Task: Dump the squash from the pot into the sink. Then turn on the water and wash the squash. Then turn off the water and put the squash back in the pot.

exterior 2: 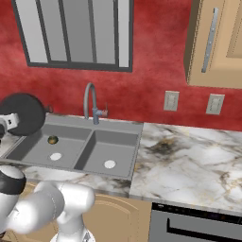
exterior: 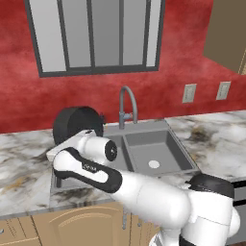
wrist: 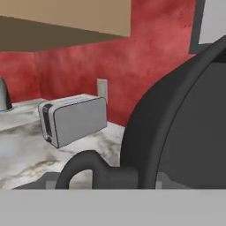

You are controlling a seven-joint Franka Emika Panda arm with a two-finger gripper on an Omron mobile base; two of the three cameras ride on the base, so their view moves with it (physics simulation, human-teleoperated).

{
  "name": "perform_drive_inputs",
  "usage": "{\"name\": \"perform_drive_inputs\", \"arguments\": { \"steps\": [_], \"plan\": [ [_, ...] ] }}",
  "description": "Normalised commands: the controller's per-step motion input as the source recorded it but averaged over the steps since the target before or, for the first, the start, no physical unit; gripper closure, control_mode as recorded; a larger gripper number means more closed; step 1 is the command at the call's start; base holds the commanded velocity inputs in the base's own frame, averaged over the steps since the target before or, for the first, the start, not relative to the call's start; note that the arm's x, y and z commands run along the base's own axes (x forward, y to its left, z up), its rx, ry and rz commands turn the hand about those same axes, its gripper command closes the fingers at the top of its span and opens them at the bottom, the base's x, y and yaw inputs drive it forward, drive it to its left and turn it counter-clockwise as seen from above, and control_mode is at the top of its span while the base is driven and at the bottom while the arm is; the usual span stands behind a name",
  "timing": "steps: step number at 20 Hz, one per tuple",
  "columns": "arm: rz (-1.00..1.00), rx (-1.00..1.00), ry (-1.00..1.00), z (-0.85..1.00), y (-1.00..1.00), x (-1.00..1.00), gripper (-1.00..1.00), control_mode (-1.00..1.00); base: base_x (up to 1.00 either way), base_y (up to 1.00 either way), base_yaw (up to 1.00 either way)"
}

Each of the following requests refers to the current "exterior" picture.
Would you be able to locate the dark framed window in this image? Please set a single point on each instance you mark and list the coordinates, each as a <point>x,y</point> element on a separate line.
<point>96,35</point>

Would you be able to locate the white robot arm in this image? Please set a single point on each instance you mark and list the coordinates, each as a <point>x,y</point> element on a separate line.
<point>160,198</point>

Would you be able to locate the grey dishwasher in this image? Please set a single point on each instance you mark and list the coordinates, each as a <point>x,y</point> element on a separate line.
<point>239,192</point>

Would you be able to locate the grey kitchen sink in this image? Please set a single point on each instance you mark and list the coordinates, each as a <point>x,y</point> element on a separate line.
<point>160,150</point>

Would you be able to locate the beige wall socket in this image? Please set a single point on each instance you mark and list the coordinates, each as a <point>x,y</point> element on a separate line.
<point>189,93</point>
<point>223,90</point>

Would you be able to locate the tan arched cupboard door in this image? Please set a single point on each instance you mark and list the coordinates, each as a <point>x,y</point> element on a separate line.
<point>80,227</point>

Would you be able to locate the tan drawer front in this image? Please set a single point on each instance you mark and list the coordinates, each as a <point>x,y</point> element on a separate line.
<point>16,232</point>

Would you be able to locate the grey curved tap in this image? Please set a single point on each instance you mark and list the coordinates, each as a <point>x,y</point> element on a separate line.
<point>122,109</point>

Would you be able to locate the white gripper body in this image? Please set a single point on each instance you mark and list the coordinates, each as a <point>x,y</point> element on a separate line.
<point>68,144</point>

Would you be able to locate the brown wall cupboard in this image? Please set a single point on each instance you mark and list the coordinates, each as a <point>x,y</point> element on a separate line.
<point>226,32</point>

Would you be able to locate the tan narrow cupboard door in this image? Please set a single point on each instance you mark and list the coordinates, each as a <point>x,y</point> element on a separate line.
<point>144,232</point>

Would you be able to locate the black cooking pot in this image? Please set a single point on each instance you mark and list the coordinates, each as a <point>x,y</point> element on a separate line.
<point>75,121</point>

